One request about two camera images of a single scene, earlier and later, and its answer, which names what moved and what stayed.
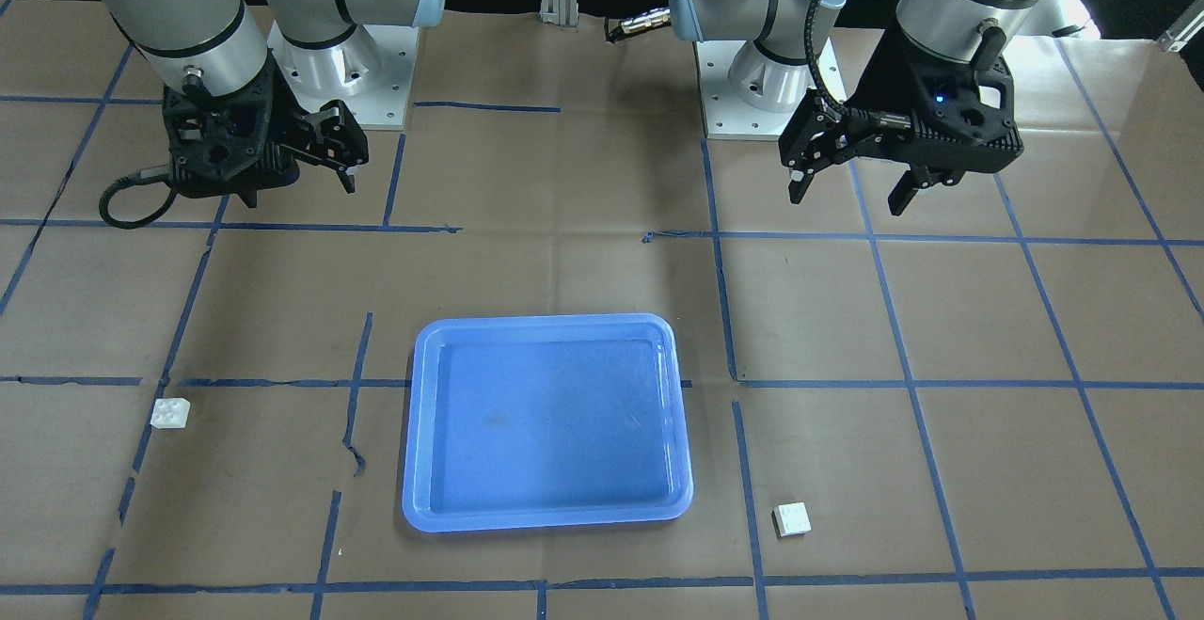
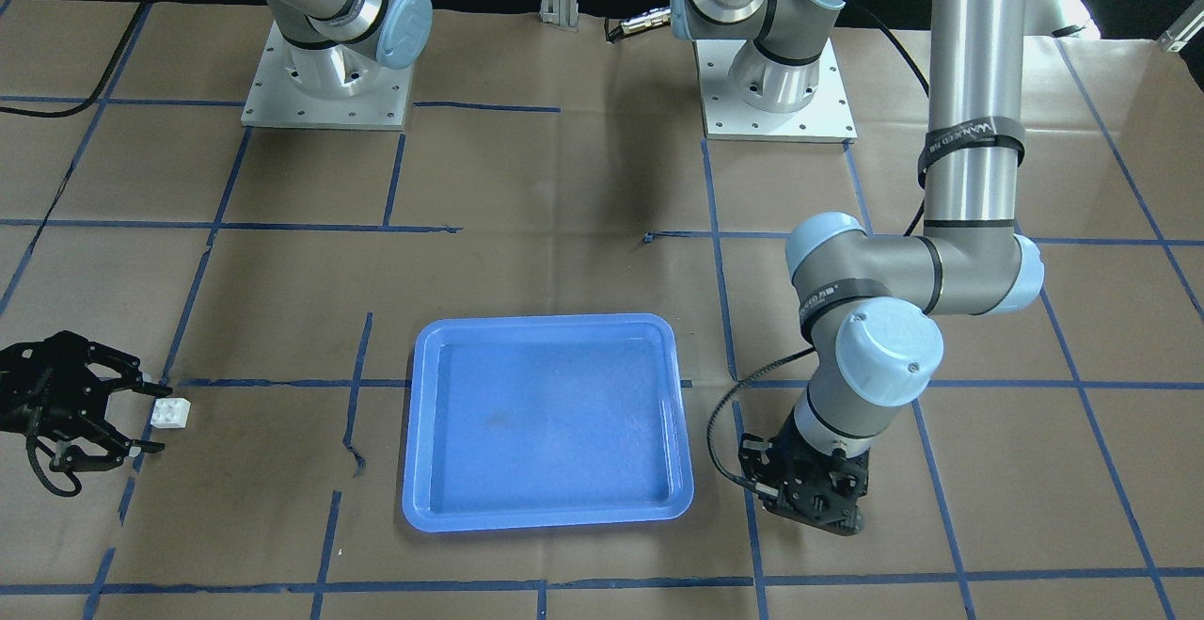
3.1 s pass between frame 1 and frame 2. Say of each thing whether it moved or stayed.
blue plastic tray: stayed
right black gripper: moved
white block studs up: stayed
